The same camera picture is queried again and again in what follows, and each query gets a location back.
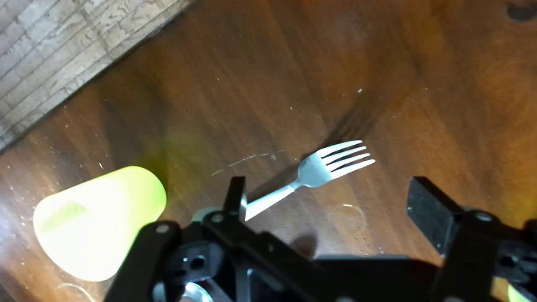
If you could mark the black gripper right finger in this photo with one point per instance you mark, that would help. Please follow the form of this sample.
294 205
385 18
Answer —
437 218

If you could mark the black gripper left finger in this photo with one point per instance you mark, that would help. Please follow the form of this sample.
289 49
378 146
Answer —
224 252

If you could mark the silver metal fork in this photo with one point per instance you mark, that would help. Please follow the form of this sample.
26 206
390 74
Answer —
316 169

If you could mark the small yellow plastic cup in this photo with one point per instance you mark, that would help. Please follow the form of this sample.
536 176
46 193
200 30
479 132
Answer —
95 223

